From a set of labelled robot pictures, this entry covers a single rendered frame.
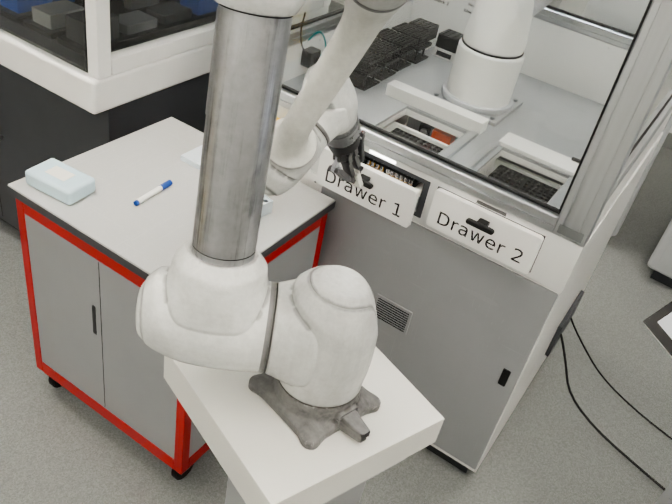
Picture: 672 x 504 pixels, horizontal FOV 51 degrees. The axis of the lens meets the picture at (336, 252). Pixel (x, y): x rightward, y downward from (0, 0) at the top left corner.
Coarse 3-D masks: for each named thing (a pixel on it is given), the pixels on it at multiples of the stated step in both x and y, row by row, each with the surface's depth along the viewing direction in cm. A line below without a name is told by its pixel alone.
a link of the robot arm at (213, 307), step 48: (240, 0) 88; (288, 0) 89; (240, 48) 92; (240, 96) 95; (240, 144) 98; (240, 192) 102; (192, 240) 109; (240, 240) 106; (144, 288) 112; (192, 288) 107; (240, 288) 107; (144, 336) 112; (192, 336) 110; (240, 336) 111
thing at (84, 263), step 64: (192, 128) 215; (128, 192) 183; (192, 192) 188; (64, 256) 179; (128, 256) 163; (64, 320) 194; (128, 320) 176; (64, 384) 212; (128, 384) 190; (192, 448) 195
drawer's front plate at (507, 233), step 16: (448, 192) 177; (432, 208) 180; (448, 208) 178; (464, 208) 175; (480, 208) 173; (432, 224) 182; (448, 224) 180; (464, 224) 177; (496, 224) 172; (512, 224) 170; (464, 240) 179; (496, 240) 174; (512, 240) 171; (528, 240) 169; (496, 256) 176; (512, 256) 173; (528, 256) 171; (528, 272) 173
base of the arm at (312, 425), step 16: (256, 384) 126; (272, 384) 126; (272, 400) 124; (288, 400) 121; (352, 400) 123; (368, 400) 128; (288, 416) 122; (304, 416) 121; (320, 416) 121; (336, 416) 122; (352, 416) 122; (304, 432) 120; (320, 432) 120; (352, 432) 121; (368, 432) 122
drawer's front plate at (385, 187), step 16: (320, 160) 187; (320, 176) 189; (336, 176) 186; (384, 176) 178; (336, 192) 188; (352, 192) 185; (368, 192) 182; (384, 192) 180; (400, 192) 177; (416, 192) 175; (368, 208) 185; (384, 208) 182; (400, 208) 179; (400, 224) 181
